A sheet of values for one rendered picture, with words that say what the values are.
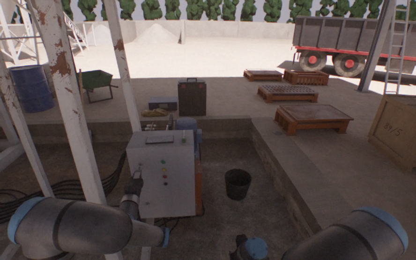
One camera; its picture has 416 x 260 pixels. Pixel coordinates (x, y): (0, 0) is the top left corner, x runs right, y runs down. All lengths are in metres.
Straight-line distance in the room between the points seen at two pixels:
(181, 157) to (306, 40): 8.23
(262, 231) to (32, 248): 2.09
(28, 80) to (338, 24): 9.16
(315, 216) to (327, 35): 7.59
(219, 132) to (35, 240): 3.44
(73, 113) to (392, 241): 1.02
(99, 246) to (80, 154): 0.50
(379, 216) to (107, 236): 0.60
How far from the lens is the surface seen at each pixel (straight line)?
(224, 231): 2.35
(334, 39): 9.08
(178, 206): 1.55
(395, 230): 0.57
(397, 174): 3.41
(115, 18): 1.72
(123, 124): 3.84
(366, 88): 7.38
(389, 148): 3.64
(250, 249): 0.99
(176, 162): 1.29
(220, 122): 3.71
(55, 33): 0.94
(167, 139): 1.30
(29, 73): 5.19
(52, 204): 0.61
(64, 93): 0.94
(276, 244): 2.36
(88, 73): 5.99
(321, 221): 2.26
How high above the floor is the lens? 1.90
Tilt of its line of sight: 27 degrees down
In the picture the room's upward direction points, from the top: 1 degrees clockwise
